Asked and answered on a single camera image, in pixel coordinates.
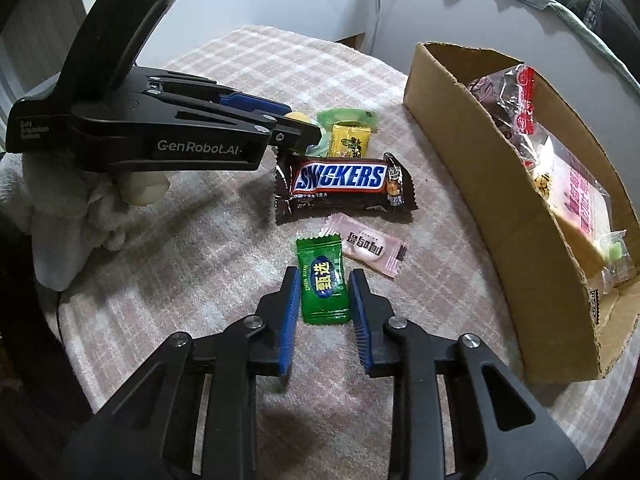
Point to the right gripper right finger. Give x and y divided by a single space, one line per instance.
458 410

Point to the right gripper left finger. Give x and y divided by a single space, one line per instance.
189 410

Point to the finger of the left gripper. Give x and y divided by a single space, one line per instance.
294 136
249 103

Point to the small green jelly cup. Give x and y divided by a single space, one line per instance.
322 148

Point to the light green jelly packet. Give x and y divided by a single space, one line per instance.
347 116

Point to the Snickers bar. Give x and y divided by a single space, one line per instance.
303 184

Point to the yellow candy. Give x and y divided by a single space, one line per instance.
349 141

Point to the pink candy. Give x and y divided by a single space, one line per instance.
381 252

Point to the green candy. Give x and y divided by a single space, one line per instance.
324 294

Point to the red dark snack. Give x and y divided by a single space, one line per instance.
507 95

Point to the toast bread packet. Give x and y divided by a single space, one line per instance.
582 208

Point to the left white gloved hand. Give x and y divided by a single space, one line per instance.
69 213

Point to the brown cardboard box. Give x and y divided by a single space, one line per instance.
565 334

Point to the plaid table cloth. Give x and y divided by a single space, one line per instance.
202 256

